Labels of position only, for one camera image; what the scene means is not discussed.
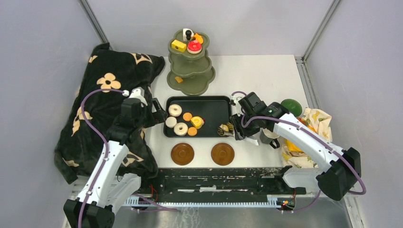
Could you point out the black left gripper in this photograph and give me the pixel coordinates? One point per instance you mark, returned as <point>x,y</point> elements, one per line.
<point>158,117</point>

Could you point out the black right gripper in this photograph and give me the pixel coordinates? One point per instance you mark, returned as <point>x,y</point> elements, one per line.
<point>241,132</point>

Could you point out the white glazed donut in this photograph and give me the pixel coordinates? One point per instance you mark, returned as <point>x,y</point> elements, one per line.
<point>175,110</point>
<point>180,129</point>

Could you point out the steel tongs white handle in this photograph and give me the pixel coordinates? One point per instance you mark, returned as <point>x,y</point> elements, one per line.
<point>237,135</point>

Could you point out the yellow cream cupcake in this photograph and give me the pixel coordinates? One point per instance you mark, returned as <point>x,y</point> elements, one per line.
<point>223,130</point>

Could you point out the yellow swirl roll cake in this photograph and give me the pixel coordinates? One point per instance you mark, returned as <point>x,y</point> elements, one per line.
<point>197,122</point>

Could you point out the rectangular tan cracker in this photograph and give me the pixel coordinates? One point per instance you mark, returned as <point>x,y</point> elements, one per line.
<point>178,79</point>

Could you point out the yellow layered cake slice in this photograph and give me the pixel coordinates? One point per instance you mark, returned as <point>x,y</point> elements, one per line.
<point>179,46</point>

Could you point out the red glazed donut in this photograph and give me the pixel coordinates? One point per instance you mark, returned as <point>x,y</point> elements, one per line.
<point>194,47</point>

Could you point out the white cake block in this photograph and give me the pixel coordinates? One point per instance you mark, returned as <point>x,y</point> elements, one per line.
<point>187,34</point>

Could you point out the orange fish-shaped pastry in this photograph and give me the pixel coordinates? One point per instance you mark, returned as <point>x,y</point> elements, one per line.
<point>199,38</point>

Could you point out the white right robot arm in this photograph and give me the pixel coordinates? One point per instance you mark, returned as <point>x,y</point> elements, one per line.
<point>338,171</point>

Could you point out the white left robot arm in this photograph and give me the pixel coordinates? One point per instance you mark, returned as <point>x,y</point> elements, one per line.
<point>97,204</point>

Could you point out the white round cake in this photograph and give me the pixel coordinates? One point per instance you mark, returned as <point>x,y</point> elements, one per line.
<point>171,122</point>

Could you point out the grey mug white inside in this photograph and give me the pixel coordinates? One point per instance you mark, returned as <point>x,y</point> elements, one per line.
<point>270,138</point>

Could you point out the round tan biscuit upper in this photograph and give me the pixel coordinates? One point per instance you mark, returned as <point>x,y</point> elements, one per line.
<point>187,116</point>

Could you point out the round tan biscuit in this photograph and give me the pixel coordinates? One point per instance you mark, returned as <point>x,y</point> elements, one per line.
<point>187,116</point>
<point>192,131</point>

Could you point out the round tan biscuit lower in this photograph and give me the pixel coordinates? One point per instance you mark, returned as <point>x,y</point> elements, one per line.
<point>192,131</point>

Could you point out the black rectangular tray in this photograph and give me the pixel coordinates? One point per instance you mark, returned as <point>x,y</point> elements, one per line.
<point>214,110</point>

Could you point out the brown wooden coaster left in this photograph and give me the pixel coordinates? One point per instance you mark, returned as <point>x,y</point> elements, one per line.
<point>182,154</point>

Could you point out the brown wooden coaster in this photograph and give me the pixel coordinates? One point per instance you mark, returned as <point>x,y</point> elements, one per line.
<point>182,154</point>
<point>222,154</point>

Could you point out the brown wooden coaster right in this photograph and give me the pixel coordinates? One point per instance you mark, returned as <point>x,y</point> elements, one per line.
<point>222,154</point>

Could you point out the green three-tier serving stand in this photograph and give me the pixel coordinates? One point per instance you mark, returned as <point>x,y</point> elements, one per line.
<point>196,70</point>

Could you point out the patterned white yellow cloth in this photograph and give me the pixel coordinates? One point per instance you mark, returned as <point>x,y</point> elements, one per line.
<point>295,155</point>

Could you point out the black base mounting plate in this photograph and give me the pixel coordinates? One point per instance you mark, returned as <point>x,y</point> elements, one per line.
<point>258,180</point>

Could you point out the black floral plush blanket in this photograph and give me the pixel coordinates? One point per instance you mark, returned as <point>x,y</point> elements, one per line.
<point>79,147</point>

